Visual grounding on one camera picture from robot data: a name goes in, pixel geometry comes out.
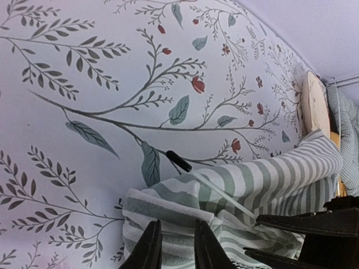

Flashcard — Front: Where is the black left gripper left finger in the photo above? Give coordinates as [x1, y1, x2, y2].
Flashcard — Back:
[120, 220, 162, 269]

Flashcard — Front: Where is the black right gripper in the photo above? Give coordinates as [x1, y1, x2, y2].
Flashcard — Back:
[244, 196, 358, 269]

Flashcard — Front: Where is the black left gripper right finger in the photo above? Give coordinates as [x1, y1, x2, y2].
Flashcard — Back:
[194, 220, 235, 269]

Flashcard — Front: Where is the green striped pet tent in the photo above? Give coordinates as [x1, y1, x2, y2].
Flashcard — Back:
[122, 131, 343, 268]

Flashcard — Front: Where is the yellow double pet bowl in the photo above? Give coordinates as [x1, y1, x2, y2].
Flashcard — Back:
[330, 131, 347, 198]

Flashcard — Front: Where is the green checked cushion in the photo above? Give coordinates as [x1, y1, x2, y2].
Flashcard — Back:
[327, 85, 358, 196]

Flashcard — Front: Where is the round wooden floral plate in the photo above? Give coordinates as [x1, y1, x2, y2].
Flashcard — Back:
[301, 70, 330, 138]

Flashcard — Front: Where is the floral table mat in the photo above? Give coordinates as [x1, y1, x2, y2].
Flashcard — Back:
[1, 1, 309, 268]

